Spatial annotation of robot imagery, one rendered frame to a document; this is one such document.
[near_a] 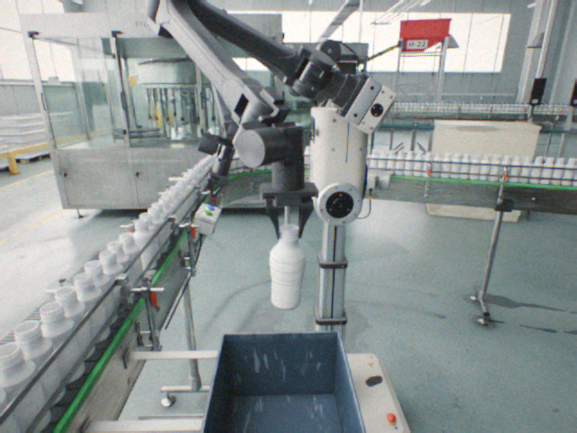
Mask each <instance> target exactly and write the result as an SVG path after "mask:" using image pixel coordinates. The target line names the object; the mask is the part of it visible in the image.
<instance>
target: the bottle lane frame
mask: <svg viewBox="0 0 577 433"><path fill-rule="evenodd" d="M180 249H181V251H182V256H183V257H184V256H185V254H186V252H188V253H189V249H188V233H187V232H186V230H185V231H184V232H183V234H182V235H181V237H180V238H179V239H178V241H177V242H176V243H175V244H174V245H173V247H172V249H171V250H170V252H169V254H167V257H166V258H165V259H164V263H163V264H162V265H161V267H160V268H159V269H158V271H157V273H156V274H155V275H154V276H153V279H152V280H151V281H150V283H151V284H152V287H153V288H160V289H165V292H157V301H158V307H153V313H154V318H155V325H156V329H158V330H159V331H161V330H162V328H163V326H164V324H165V322H166V320H167V318H168V316H169V314H170V310H171V308H172V306H173V304H174V301H175V299H176V297H177V296H178V294H179V291H180V290H181V288H182V286H183V284H184V282H185V280H186V278H187V276H188V274H189V271H190V270H184V269H183V268H181V264H180V261H181V259H182V258H180V256H179V250H180ZM182 260H183V266H184V267H185V262H184V259H182ZM140 296H141V295H140ZM134 303H135V305H134V308H133V310H129V311H131V313H130V315H129V316H128V318H127V319H122V320H124V323H123V324H122V325H121V327H119V328H117V329H118V331H117V333H116V334H115V336H114V337H113V338H110V339H111V344H110V345H109V347H108V348H107V349H106V350H104V353H103V354H102V356H101V357H100V359H99V360H98V361H96V362H91V363H96V365H95V367H94V368H93V370H92V371H91V374H90V375H86V376H87V379H86V380H85V382H84V383H83V385H82V386H81V388H80V389H76V390H72V391H77V394H76V396H75V397H74V399H73V401H72V402H71V403H70V404H69V405H64V406H61V407H66V411H65V412H64V414H63V415H62V417H61V418H60V419H59V421H58V422H56V423H51V424H49V425H54V430H52V432H51V433H82V432H81V429H82V427H83V426H84V425H85V423H86V421H87V419H88V417H90V418H91V421H117V420H118V419H119V417H120V415H121V413H122V411H123V410H124V407H125V403H126V402H127V400H128V398H129V396H130V393H131V391H132V389H133V387H134V385H135V384H136V382H137V380H138V378H139V376H140V374H141V372H142V369H143V367H144V366H145V361H146V360H142V359H138V360H132V361H131V363H130V365H129V366H128V368H127V369H126V368H125V363H124V355H125V353H126V351H127V350H128V348H130V352H150V351H151V350H152V347H142V346H141V345H140V343H139V337H138V336H139V334H140V332H137V327H136V323H137V320H138V319H139V323H140V329H141V330H142V331H150V327H149V322H148V317H147V311H146V306H145V299H142V296H141V297H140V298H139V299H138V300H137V302H134ZM152 306H153V305H152ZM149 335H150V334H142V342H143V343H144V344H145V345H152V343H151V341H150V340H149Z"/></svg>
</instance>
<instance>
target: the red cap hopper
mask: <svg viewBox="0 0 577 433"><path fill-rule="evenodd" d="M452 19H453V18H423V19H407V20H399V33H398V39H399V40H402V41H404V43H405V46H406V47H405V48H402V43H401V48H398V59H397V76H396V86H395V93H396V94H397V95H396V98H395V100H396V101H397V100H398V89H400V91H401V92H402V94H403V95H404V96H405V97H406V98H407V99H409V96H408V95H407V94H406V92H405V91H404V90H403V89H402V88H401V87H433V88H431V89H430V90H429V91H428V92H427V93H426V94H425V95H424V96H422V98H425V99H427V98H428V97H430V96H431V95H432V94H433V93H434V92H435V100H434V105H435V102H440V99H441V92H442V85H443V79H444V68H445V62H446V54H447V48H448V42H449V38H450V37H451V34H450V30H451V24H450V23H451V21H452ZM440 43H441V47H440V50H439V51H426V50H428V49H429V48H431V47H433V46H435V45H436V44H440ZM435 53H440V54H435ZM412 54H422V55H412ZM410 57H439V61H438V68H437V74H436V81H435V83H430V84H399V77H398V74H399V66H400V58H410ZM434 132H435V130H430V134H429V140H428V146H427V151H428V152H431V151H432V147H433V140H434V138H433V137H434ZM393 137H394V128H391V133H390V142H389V151H390V150H392V145H393ZM417 145H418V146H419V147H418V148H419V150H420V151H421V152H423V155H426V150H425V149H424V148H423V146H422V145H420V144H419V143H417Z"/></svg>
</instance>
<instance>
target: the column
mask: <svg viewBox="0 0 577 433"><path fill-rule="evenodd" d="M552 2H553V0H549V3H548V0H536V8H535V12H534V17H533V20H532V24H531V29H530V34H529V37H528V44H529V43H530V42H531V41H532V40H534V38H535V37H536V36H537V35H538V34H539V33H540V32H544V33H545V32H546V29H545V28H546V25H547V21H548V17H549V13H550V9H551V4H552ZM547 4H548V7H547ZM546 8H547V11H546ZM545 12H546V15H545ZM544 20H545V22H544ZM544 24H545V26H544ZM543 27H544V30H543ZM541 51H542V48H533V49H530V48H527V54H526V57H525V62H524V66H523V70H522V74H521V79H520V83H519V88H518V93H517V103H519V104H520V103H523V105H522V106H525V105H526V103H528V100H529V97H530V91H531V87H532V83H533V79H534V78H536V71H537V68H538V63H539V60H540V55H541Z"/></svg>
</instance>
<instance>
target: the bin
mask: <svg viewBox="0 0 577 433"><path fill-rule="evenodd" d="M138 359H142V360H177V359H216V363H215V370H214V373H213V377H212V382H211V385H210V390H209V393H208V397H207V402H206V408H205V412H204V414H182V415H150V416H138V418H139V420H117V421H91V418H90V417H88V419H87V421H86V423H85V425H84V426H83V427H82V429H81V432H82V433H153V432H184V431H199V433H367V431H366V428H365V426H364V422H363V418H362V413H361V409H360V405H359V402H358V399H357V396H356V392H355V389H354V381H353V376H352V373H351V369H350V366H349V363H348V359H347V355H346V352H345V349H344V345H343V340H342V336H341V333H340V331H308V332H264V333H223V334H222V335H221V338H220V343H219V347H218V350H212V351H172V352H130V348H128V350H127V351H126V353H125V355H124V363H125V368H126V369H127V368H128V366H129V365H130V363H131V361H132V360H138ZM193 417H203V419H182V420H159V419H160V418H193ZM149 418H151V419H150V420H148V419H149Z"/></svg>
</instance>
